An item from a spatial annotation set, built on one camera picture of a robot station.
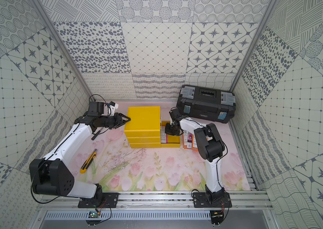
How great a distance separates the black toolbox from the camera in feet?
3.20

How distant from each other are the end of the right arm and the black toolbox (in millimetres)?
172

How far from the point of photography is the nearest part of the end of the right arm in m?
0.76
